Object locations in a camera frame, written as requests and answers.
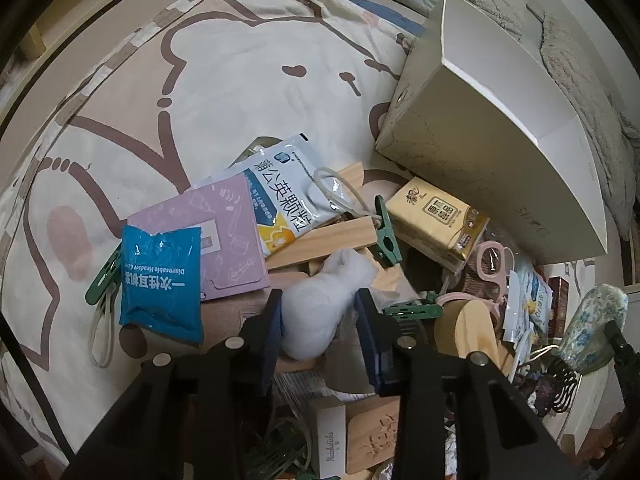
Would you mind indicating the small white box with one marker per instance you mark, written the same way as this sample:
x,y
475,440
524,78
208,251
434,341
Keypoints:
x,y
331,440

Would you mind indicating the small blue white sachet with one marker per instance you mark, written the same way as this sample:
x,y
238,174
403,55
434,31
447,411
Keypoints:
x,y
532,300

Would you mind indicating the white elastic loop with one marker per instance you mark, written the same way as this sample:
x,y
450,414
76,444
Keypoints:
x,y
94,340

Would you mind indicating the pink card packet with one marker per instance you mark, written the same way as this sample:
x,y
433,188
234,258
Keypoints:
x,y
220,225

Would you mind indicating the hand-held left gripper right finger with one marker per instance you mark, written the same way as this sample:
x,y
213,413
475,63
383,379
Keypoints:
x,y
367,340

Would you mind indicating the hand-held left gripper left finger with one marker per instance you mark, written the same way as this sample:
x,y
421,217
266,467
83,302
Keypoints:
x,y
274,330

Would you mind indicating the oval wooden box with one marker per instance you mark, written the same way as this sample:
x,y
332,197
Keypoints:
x,y
465,330

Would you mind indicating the purple crochet piece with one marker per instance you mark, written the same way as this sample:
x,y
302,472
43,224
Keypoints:
x,y
545,385

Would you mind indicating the white blue medicine sachet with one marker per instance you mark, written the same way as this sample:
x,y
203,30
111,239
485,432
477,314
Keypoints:
x,y
280,185

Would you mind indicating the white shoe box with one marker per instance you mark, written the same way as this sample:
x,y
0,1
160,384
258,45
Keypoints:
x,y
475,135

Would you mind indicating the carved wooden plaque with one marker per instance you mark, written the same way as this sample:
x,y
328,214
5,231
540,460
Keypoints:
x,y
372,435

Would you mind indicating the blue plastic packet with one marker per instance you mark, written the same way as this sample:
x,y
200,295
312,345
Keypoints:
x,y
160,280

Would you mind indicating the yellow tissue pack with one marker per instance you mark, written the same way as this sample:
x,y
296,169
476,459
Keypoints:
x,y
435,215

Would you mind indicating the red box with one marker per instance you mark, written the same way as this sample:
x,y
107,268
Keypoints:
x,y
559,300

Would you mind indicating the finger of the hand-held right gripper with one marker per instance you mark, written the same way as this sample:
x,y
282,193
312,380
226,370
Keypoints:
x,y
625,365

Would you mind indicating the white cotton ball bag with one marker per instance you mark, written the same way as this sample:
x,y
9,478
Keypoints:
x,y
320,305

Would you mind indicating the cartoon bear printed blanket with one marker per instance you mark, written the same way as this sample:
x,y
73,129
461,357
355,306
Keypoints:
x,y
175,85

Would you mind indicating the wooden block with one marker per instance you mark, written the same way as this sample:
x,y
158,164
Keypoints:
x,y
325,240
350,175

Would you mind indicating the pink scissors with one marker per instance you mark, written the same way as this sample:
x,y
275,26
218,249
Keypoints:
x,y
477,260

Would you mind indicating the green clothes peg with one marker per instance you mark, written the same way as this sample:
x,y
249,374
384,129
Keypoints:
x,y
415,311
102,280
387,235

